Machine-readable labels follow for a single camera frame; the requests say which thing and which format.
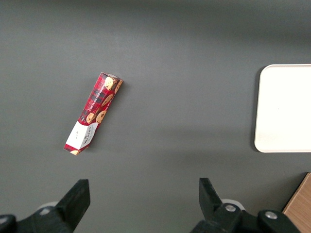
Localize wooden drawer cabinet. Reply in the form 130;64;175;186
281;171;311;233

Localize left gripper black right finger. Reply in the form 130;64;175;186
191;178;302;233

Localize cream rectangular tray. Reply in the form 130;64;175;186
254;64;311;153

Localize red tartan cookie box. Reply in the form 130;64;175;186
63;72;124;156

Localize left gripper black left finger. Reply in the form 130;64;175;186
0;179;91;233

